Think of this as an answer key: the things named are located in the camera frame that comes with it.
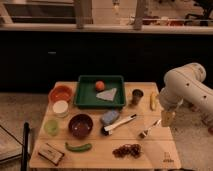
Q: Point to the dark red grape bunch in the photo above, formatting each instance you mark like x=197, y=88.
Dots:
x=133, y=150

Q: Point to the metal cup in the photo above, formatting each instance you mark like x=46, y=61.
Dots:
x=137, y=94

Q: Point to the orange plastic bowl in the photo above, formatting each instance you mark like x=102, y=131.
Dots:
x=60, y=92

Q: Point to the green chili pepper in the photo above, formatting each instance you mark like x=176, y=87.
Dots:
x=81, y=148

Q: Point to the yellow banana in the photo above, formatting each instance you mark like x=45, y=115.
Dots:
x=153, y=101

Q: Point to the blue sponge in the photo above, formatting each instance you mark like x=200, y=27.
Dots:
x=109, y=117

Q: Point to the green plastic tray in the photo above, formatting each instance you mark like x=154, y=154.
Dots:
x=86, y=94

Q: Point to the orange tomato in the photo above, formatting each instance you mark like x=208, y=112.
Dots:
x=99, y=85

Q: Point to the dark red bowl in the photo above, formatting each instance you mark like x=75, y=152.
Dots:
x=80, y=126

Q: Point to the grey folded cloth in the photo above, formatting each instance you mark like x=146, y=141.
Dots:
x=107, y=95

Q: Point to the silver fork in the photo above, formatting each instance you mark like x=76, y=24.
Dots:
x=144, y=133

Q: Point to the black chair frame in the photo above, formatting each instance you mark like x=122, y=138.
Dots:
x=25, y=154

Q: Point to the white handled brush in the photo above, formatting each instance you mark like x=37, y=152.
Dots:
x=107, y=130

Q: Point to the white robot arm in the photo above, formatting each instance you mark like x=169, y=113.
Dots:
x=184, y=83

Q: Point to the white round container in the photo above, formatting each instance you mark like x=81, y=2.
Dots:
x=60, y=108

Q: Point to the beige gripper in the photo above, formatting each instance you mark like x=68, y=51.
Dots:
x=167, y=118

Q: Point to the light green cup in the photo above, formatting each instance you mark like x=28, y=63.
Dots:
x=51, y=127

